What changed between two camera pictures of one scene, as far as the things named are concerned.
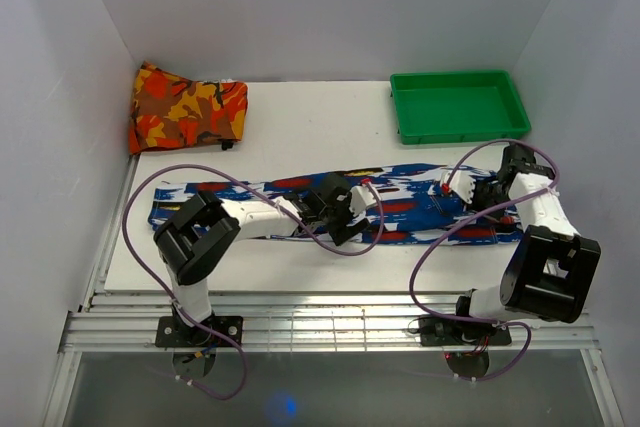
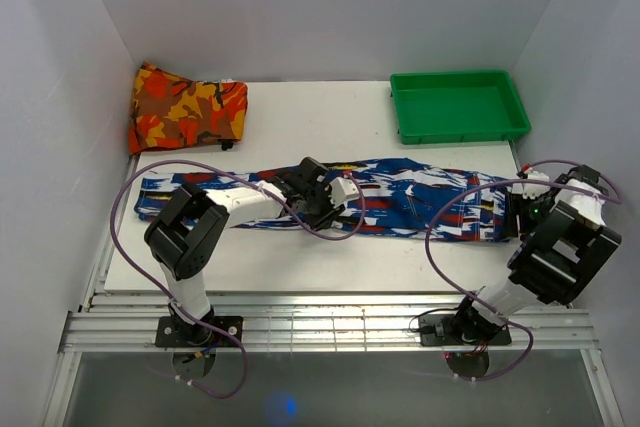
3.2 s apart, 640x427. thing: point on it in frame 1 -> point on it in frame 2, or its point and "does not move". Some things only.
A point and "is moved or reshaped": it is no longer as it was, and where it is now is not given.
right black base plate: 452,332 does not move
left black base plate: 172,333 does not move
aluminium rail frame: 306,323 does not move
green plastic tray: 457,106 does not move
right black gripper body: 487,196 -> 530,212
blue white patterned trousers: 404,204 is moved or reshaped
